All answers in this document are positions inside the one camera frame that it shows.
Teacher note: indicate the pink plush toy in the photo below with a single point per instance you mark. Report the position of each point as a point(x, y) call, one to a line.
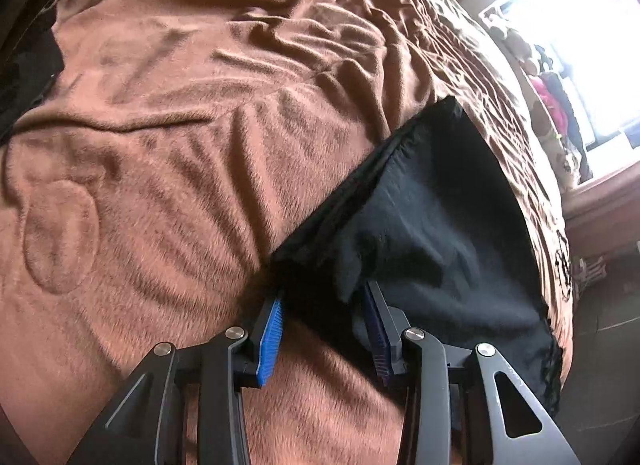
point(550, 105)

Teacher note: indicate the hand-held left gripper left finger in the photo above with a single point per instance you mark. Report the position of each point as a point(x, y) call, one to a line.
point(269, 340)

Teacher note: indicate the small striped object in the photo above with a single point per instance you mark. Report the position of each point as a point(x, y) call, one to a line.
point(587, 275)

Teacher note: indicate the pink window sill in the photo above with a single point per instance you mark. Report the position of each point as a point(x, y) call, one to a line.
point(605, 195)

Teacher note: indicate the black pants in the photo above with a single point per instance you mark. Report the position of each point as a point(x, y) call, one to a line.
point(425, 225)

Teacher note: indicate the beige bear plush toy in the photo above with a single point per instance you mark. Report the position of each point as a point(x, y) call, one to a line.
point(512, 42)

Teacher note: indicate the brown fleece blanket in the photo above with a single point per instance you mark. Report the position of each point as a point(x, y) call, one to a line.
point(175, 145)

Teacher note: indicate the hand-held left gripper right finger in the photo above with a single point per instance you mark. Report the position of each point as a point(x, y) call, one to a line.
point(375, 342)

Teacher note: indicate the window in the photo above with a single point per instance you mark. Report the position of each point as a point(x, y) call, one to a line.
point(575, 20)

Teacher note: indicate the cream spotted plush toy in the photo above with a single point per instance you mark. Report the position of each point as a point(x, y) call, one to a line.
point(567, 155)

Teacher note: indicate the dark cloth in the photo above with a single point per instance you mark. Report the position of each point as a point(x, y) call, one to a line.
point(30, 85)

